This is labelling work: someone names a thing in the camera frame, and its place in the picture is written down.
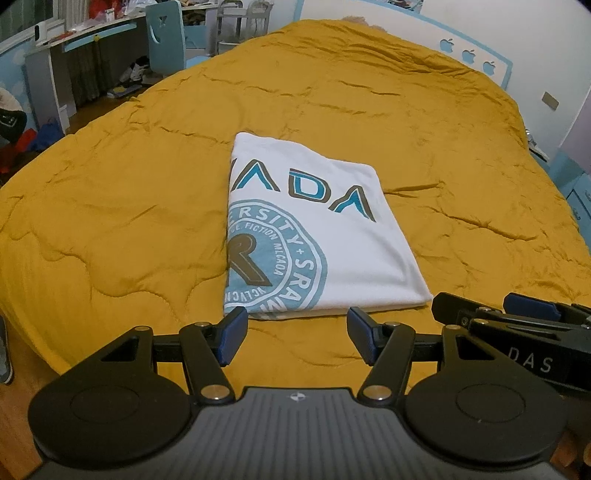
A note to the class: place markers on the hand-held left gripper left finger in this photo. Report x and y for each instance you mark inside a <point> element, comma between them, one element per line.
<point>233,334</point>

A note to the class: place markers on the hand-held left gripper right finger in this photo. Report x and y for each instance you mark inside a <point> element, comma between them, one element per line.
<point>361,333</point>

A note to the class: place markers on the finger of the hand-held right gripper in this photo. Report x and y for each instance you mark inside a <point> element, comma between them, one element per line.
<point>455,307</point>
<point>531,303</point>

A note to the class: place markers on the white printed sweatshirt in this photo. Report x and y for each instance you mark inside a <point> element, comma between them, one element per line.
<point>369,258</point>

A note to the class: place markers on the pile of clothes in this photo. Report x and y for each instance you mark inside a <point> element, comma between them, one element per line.
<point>23,134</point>

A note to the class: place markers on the blue nightstand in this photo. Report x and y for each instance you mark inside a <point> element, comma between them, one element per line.
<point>577,194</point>

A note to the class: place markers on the yellow quilted blanket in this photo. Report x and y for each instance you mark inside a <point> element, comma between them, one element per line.
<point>115,207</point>

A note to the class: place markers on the grey sneaker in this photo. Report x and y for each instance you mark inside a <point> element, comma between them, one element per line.
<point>5,355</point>

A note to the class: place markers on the white headboard with blue apples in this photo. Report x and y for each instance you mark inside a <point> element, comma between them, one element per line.
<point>461,41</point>

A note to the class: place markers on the yellow green shoe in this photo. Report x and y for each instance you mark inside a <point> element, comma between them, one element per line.
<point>121,91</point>

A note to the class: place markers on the white sneaker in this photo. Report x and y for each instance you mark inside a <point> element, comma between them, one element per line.
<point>139,74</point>

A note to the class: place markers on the blue chair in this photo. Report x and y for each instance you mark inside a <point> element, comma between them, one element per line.
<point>164,41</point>

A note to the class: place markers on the white desk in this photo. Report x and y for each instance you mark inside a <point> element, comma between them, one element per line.
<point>46,69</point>

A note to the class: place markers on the wall switch plate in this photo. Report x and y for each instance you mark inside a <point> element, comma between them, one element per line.
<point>550,101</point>

